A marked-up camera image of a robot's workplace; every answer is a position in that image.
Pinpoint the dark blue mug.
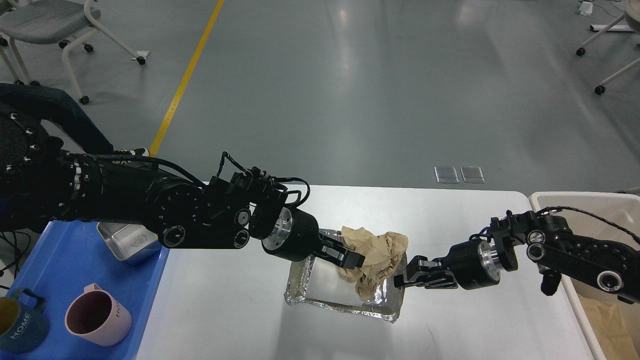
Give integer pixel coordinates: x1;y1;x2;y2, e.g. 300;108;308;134
0;287;50;354

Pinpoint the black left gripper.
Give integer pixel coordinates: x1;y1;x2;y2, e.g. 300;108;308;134
262;207;366;270

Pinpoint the grey office chair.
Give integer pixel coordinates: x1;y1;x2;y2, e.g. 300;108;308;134
0;0;148;105

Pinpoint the stainless steel rectangular container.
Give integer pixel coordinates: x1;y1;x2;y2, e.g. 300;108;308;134
96;222;162;266

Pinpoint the left floor socket plate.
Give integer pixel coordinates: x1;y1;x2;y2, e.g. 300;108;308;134
433;165;460;184

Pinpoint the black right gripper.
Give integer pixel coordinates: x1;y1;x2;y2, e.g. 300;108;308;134
393;239;501;290

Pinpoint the right floor socket plate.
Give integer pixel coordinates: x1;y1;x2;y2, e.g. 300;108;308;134
460;166;486;184

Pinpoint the white power adapter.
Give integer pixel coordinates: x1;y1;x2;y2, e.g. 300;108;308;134
578;0;594;17

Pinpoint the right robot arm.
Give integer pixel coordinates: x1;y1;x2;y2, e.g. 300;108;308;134
393;206;640;305

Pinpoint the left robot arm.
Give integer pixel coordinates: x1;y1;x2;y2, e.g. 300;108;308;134
1;104;365;269

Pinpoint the walking person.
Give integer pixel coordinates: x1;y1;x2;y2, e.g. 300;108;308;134
0;83;150;234

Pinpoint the pink mug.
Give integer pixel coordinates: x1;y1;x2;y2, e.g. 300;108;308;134
64;283;133;347

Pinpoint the beige waste bin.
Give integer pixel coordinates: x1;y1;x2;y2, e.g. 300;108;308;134
529;191;640;360

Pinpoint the aluminium foil tray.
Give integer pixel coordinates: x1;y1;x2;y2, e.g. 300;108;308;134
283;255;405;323

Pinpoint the floor socket plate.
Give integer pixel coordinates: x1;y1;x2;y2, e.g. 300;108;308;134
460;166;486;184
433;165;460;184

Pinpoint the blue plastic tray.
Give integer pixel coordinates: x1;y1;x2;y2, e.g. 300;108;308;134
1;221;169;360

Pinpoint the brown paper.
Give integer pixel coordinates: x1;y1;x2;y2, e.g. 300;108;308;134
337;226;409;302

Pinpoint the white chair base right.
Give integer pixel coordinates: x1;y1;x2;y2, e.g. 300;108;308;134
575;0;640;96

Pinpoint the black cables left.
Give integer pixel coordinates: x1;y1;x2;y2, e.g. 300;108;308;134
0;232;31;291

